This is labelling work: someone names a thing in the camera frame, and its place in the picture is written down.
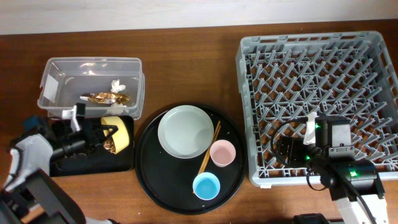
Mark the yellow bowl with food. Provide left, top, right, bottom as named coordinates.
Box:
left=101, top=116, right=130, bottom=154

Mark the white tissue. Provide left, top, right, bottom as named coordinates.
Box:
left=106, top=103, right=129, bottom=116
left=111, top=79, right=126, bottom=93

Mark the brown gold snack wrapper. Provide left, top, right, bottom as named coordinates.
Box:
left=80, top=92, right=130, bottom=105

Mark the grey plate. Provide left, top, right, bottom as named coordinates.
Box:
left=157, top=105, right=215, bottom=159

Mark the blue cup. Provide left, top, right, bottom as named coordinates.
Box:
left=192, top=172, right=221, bottom=200

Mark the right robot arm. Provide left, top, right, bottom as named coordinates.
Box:
left=270, top=112, right=389, bottom=223

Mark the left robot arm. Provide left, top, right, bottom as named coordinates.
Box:
left=1, top=103, right=129, bottom=223

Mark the grey dishwasher rack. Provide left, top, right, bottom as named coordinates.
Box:
left=236, top=31, right=397, bottom=188

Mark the black rectangular tray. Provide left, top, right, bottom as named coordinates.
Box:
left=50, top=116, right=134, bottom=177

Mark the clear plastic bin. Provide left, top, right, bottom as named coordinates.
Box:
left=37, top=57, right=145, bottom=120

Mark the pink cup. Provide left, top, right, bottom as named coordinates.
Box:
left=210, top=139, right=236, bottom=167

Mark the round black tray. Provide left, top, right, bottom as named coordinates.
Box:
left=134, top=104, right=248, bottom=215

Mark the left wooden chopstick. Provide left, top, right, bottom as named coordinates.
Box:
left=197, top=120, right=221, bottom=175

